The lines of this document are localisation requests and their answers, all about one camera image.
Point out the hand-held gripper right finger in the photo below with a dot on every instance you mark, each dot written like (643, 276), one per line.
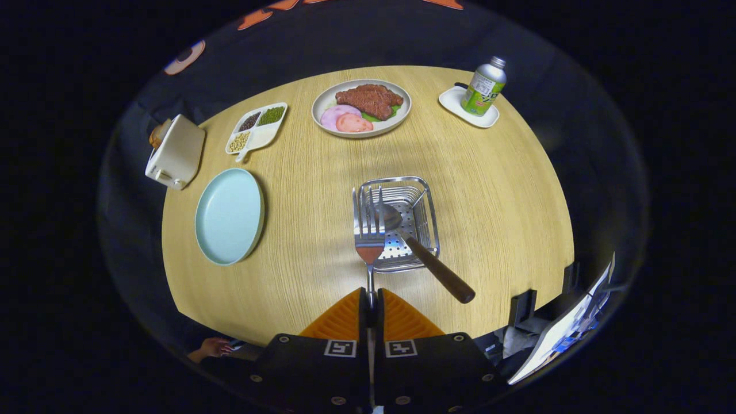
(380, 322)

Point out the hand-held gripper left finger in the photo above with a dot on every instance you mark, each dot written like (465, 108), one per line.
(363, 322)

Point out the perforated metal basket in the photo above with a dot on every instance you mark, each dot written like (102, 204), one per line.
(397, 253)

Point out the grey cloth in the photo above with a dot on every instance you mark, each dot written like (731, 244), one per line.
(517, 345)

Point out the black table clamp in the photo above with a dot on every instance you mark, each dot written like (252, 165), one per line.
(571, 279)
(520, 307)

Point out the light blue plate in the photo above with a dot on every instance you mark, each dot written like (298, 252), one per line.
(230, 215)

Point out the white flat panel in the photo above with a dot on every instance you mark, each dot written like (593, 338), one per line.
(558, 345)

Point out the red pink ham slice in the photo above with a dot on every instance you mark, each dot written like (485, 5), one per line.
(353, 123)

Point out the pale pink ham slice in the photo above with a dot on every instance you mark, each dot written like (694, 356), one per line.
(330, 115)

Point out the white divided bean tray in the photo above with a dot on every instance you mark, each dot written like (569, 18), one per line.
(261, 135)

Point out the green lettuce leaf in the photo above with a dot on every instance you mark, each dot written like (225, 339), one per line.
(397, 108)

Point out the brown steak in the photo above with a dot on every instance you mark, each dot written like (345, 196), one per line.
(371, 99)

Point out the beige dinner plate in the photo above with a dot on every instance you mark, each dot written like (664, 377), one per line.
(323, 102)

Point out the white square coaster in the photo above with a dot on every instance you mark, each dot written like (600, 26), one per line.
(451, 100)

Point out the silver green drink bottle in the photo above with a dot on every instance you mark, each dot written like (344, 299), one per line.
(482, 95)

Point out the cream toaster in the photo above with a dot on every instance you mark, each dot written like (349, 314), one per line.
(178, 152)

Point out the brown toast slice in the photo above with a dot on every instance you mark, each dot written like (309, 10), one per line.
(158, 135)

